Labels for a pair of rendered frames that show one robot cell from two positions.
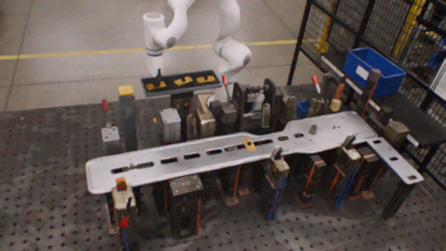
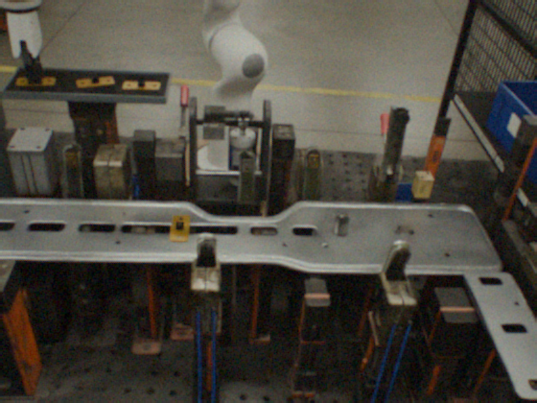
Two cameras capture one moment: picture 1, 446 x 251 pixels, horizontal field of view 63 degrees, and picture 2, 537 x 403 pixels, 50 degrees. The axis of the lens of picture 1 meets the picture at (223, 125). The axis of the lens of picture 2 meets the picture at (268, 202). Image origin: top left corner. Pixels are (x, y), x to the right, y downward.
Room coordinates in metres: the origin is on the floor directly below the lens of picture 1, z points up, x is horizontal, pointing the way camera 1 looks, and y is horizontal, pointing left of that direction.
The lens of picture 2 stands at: (0.44, -0.60, 1.78)
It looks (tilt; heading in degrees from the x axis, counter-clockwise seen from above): 37 degrees down; 19
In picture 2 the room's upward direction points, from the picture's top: 5 degrees clockwise
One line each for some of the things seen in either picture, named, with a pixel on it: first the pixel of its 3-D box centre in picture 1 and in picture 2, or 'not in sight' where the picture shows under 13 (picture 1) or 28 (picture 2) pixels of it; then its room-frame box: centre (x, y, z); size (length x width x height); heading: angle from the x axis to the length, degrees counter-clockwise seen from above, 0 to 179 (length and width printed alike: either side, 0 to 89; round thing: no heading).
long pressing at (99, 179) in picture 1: (245, 147); (170, 232); (1.23, -0.11, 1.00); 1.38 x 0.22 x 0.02; 115
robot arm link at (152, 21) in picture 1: (154, 30); not in sight; (1.40, 0.33, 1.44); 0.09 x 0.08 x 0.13; 49
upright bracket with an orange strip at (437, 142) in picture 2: (330, 114); (419, 207); (1.62, -0.58, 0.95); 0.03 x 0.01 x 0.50; 115
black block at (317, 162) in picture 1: (310, 182); (310, 342); (1.20, -0.45, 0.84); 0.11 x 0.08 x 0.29; 25
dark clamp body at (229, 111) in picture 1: (225, 136); (174, 211); (1.41, -0.02, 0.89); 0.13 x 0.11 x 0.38; 25
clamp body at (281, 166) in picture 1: (273, 188); (206, 334); (1.11, -0.26, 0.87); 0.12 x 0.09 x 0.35; 25
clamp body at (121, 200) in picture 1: (127, 225); not in sight; (0.83, 0.33, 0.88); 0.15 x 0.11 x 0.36; 25
